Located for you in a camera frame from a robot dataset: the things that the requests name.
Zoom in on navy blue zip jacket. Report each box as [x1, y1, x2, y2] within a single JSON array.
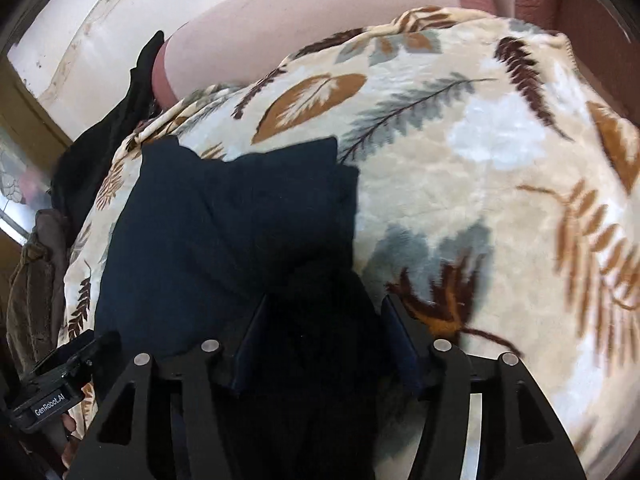
[[94, 138, 396, 479]]

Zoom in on left hand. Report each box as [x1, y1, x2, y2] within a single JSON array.
[[61, 413, 80, 479]]

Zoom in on brown fleece garment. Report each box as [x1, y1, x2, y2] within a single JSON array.
[[3, 209, 68, 377]]

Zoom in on black garment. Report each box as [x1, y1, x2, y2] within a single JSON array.
[[51, 30, 165, 244]]

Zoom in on wooden framed window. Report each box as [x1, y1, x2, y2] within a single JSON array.
[[0, 54, 72, 246]]

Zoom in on leaf pattern fleece blanket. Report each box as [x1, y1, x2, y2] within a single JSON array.
[[58, 6, 639, 479]]

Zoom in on pink quilted mattress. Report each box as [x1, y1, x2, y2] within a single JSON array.
[[152, 0, 514, 108]]

